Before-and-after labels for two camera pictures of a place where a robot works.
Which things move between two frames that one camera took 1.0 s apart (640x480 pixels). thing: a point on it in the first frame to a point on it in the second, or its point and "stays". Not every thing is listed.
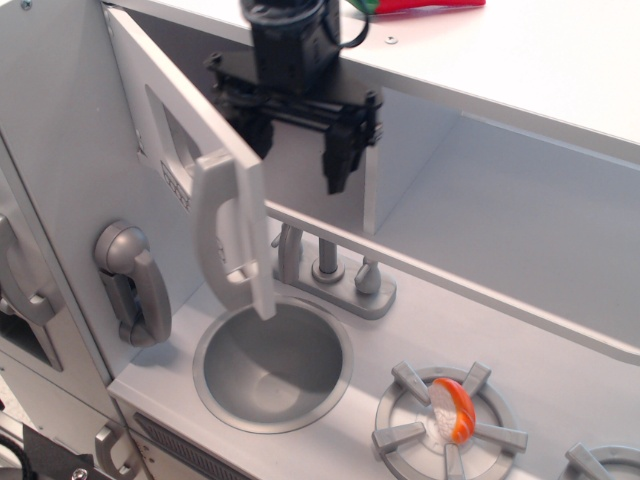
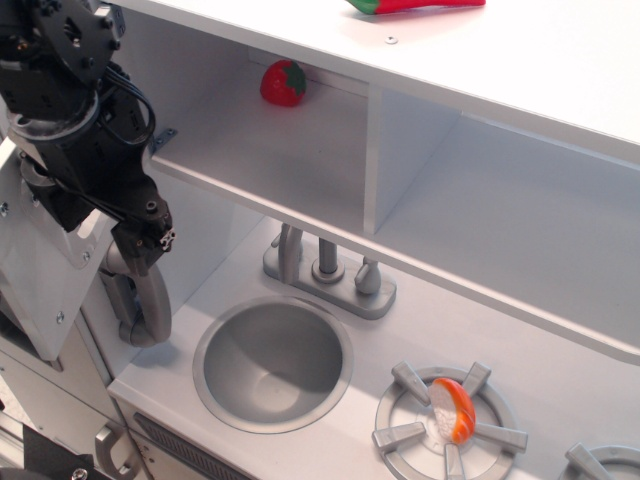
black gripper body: [296, 72] to [99, 166]
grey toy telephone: [133, 283] stays
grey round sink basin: [274, 376] stays
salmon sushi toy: [454, 408] stays
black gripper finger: [257, 131] to [144, 245]
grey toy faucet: [365, 290] stays
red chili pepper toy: [381, 7] stays
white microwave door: [157, 126] to [44, 270]
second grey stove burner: [602, 463] stays
